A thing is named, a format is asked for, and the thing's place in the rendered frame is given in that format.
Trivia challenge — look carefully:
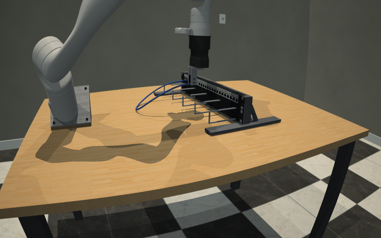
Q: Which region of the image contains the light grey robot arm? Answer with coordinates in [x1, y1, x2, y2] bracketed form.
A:
[32, 0, 214, 122]

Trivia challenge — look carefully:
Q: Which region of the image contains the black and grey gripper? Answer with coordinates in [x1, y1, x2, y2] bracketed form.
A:
[175, 22, 211, 85]

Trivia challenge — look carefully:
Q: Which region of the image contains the black patch panel rack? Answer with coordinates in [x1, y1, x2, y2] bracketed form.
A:
[163, 75, 281, 136]

